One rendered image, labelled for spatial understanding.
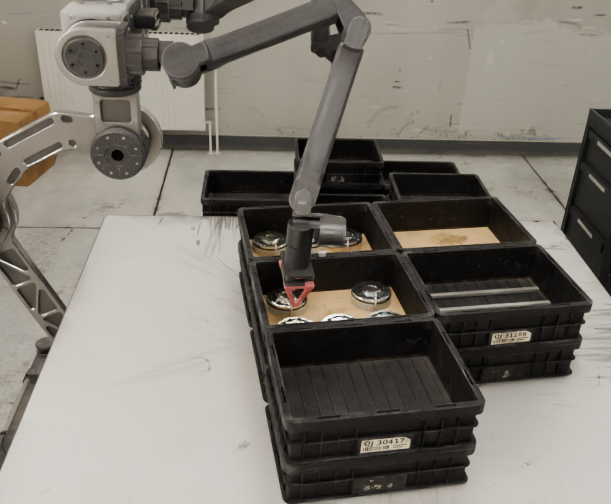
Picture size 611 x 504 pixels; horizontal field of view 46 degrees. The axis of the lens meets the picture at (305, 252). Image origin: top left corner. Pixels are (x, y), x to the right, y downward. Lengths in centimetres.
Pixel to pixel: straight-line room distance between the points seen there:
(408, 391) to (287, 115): 347
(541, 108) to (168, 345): 377
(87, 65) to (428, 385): 101
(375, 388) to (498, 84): 367
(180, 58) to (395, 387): 84
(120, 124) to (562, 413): 131
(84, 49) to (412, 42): 344
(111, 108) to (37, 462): 88
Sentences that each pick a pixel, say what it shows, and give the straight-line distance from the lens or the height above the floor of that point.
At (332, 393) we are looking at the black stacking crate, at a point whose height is 83.
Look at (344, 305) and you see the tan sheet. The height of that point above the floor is 83.
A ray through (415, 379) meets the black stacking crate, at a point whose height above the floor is 83.
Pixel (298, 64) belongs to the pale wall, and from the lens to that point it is 481.
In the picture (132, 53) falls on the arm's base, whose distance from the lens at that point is 162.
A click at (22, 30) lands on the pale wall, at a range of 499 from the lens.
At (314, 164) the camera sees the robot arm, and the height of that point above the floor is 126.
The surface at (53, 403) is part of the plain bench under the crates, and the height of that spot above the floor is 70.
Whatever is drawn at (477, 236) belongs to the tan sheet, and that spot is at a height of 83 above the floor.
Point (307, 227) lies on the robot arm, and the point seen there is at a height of 114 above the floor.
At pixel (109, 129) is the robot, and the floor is 120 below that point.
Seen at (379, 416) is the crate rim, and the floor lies 93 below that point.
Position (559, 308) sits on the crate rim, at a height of 93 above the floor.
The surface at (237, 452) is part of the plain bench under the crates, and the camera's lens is 165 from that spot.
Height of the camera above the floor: 188
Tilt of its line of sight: 30 degrees down
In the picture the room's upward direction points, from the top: 3 degrees clockwise
